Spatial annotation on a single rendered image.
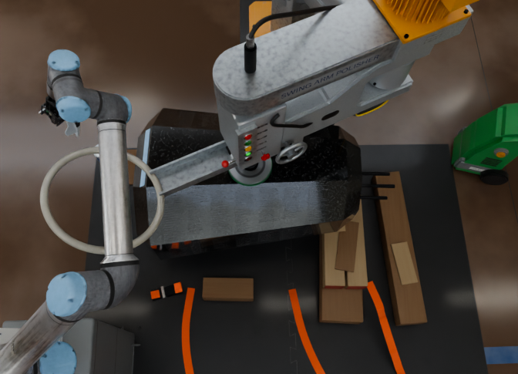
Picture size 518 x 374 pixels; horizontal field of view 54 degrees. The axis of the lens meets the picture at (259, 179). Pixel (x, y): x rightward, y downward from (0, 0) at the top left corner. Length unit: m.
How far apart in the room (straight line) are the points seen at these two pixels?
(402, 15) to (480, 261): 2.03
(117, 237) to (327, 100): 0.98
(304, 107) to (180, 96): 1.78
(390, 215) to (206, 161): 1.43
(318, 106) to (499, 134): 1.51
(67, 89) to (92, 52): 2.42
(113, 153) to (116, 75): 2.27
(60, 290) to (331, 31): 1.21
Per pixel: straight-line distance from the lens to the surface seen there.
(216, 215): 2.58
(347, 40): 1.86
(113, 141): 1.65
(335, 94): 2.05
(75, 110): 1.61
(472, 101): 3.99
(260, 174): 2.46
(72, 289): 1.50
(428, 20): 1.92
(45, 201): 2.13
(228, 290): 3.06
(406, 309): 3.19
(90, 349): 2.41
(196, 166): 2.27
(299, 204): 2.57
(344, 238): 3.05
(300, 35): 1.85
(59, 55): 1.70
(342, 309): 3.08
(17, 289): 3.50
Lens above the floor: 3.16
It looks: 69 degrees down
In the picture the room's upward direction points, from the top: 3 degrees clockwise
